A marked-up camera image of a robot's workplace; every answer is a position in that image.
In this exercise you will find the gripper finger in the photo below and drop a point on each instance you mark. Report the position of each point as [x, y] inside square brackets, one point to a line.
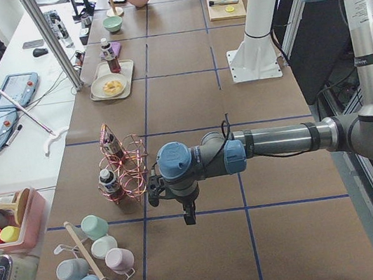
[189, 216]

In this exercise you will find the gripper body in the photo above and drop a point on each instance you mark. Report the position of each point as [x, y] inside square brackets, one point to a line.
[186, 203]

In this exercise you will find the tea bottle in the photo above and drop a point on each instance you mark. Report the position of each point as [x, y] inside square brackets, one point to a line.
[109, 185]
[113, 148]
[110, 56]

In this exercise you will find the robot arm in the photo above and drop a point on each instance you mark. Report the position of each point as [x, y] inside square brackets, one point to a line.
[179, 168]

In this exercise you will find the beige tray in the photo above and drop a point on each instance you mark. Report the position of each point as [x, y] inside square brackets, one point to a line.
[126, 70]

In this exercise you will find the pink cup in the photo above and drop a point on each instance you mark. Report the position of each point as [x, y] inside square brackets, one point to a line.
[120, 260]

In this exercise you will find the green cup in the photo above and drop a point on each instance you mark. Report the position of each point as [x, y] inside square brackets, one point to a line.
[94, 227]

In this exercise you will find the grey cup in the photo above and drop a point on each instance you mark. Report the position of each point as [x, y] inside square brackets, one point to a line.
[73, 269]

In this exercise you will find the donut pastry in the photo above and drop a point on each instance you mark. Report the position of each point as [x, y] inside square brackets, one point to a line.
[113, 88]

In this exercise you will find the white plate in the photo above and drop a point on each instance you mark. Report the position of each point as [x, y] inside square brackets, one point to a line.
[97, 86]

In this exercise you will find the grabber stick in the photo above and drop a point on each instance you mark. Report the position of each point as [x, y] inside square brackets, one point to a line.
[53, 135]

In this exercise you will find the pink storage bin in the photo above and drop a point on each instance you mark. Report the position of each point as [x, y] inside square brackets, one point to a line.
[20, 221]

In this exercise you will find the purple cloth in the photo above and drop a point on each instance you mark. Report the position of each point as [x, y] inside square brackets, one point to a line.
[116, 46]

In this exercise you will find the green bowl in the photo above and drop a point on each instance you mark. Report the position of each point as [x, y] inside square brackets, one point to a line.
[112, 24]

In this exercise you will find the lemon half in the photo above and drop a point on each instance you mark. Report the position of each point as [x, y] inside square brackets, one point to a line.
[229, 9]

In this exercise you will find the bamboo cutting board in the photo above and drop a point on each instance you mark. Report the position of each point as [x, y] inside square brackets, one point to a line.
[219, 12]

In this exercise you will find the metal muddler tool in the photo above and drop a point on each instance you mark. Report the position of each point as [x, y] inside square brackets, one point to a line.
[222, 2]

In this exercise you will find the upper teach pendant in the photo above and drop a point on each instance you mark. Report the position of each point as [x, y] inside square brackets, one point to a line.
[21, 87]

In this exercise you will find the wooden mug tree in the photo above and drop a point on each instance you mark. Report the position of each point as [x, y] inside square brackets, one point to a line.
[114, 10]

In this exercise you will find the black scale with cup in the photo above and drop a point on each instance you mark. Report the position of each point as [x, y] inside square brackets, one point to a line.
[84, 32]

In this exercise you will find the computer mouse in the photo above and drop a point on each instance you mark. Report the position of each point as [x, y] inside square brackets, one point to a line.
[38, 52]

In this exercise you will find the copper wire bottle rack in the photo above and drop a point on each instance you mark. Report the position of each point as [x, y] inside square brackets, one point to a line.
[131, 171]

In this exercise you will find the white wire cup rack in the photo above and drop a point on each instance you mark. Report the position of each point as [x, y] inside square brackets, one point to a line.
[81, 248]

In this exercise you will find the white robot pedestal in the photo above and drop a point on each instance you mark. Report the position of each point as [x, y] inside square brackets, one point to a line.
[255, 59]

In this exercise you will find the aluminium frame post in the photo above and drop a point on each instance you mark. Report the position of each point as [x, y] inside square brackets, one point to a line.
[54, 45]

